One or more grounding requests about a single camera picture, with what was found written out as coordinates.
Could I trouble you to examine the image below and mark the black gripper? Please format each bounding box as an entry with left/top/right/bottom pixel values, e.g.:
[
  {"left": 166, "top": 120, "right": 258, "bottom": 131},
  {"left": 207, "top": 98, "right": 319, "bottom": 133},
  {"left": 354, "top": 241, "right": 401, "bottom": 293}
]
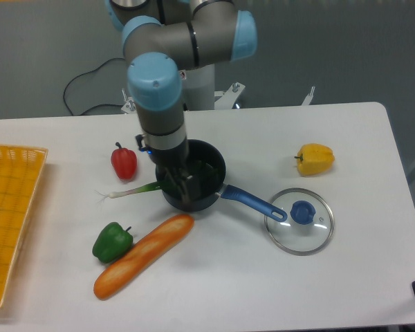
[{"left": 136, "top": 133, "right": 201, "bottom": 211}]

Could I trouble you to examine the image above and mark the dark blue saucepan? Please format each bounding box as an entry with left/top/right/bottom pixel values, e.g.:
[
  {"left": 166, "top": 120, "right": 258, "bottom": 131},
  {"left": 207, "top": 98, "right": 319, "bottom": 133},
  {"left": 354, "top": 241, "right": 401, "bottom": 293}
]
[{"left": 156, "top": 139, "right": 287, "bottom": 221}]

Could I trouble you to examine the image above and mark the green onion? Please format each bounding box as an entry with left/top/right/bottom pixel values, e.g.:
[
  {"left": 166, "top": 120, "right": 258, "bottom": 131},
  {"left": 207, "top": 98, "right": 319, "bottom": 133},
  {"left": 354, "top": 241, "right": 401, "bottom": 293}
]
[{"left": 95, "top": 162, "right": 222, "bottom": 205}]

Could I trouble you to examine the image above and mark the glass lid blue knob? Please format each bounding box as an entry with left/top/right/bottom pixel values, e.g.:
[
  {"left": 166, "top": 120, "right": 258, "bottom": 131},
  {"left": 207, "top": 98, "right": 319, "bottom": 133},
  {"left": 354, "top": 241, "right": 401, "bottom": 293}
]
[{"left": 264, "top": 187, "right": 335, "bottom": 257}]

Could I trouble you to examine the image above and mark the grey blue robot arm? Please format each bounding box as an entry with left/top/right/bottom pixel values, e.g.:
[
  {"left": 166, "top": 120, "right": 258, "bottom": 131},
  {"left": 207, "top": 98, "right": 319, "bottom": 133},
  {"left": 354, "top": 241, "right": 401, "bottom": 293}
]
[{"left": 105, "top": 1, "right": 257, "bottom": 212}]

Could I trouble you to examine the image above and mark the red bell pepper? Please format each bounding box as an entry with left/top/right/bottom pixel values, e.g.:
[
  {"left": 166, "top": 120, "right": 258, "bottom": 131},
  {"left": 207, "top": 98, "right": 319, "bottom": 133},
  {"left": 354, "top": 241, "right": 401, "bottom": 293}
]
[{"left": 111, "top": 142, "right": 137, "bottom": 181}]

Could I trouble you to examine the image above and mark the orange baguette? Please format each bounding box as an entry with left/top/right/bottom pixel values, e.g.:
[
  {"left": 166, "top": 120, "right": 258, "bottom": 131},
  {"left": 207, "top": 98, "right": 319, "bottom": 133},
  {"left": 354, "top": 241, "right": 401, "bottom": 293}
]
[{"left": 93, "top": 214, "right": 195, "bottom": 300}]

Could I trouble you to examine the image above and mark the green bell pepper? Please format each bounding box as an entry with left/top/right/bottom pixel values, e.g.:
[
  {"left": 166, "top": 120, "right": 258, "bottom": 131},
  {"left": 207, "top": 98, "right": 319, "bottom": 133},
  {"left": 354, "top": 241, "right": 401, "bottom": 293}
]
[{"left": 92, "top": 222, "right": 133, "bottom": 264}]

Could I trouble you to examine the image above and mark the yellow bell pepper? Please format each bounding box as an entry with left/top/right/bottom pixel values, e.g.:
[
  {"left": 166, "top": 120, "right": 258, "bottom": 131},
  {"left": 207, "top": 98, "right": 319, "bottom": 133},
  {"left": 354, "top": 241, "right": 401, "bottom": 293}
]
[{"left": 294, "top": 143, "right": 335, "bottom": 176}]

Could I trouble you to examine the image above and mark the yellow wicker basket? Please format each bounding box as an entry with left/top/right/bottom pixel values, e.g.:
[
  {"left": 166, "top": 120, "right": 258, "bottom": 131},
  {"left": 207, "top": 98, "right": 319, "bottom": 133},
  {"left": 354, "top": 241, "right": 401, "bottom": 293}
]
[{"left": 0, "top": 145, "right": 48, "bottom": 308}]

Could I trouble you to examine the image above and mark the black cable on floor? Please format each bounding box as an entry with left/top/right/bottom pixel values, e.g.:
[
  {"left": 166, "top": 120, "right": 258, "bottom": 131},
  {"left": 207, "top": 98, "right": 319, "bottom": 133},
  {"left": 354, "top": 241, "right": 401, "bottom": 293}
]
[{"left": 62, "top": 57, "right": 129, "bottom": 116}]

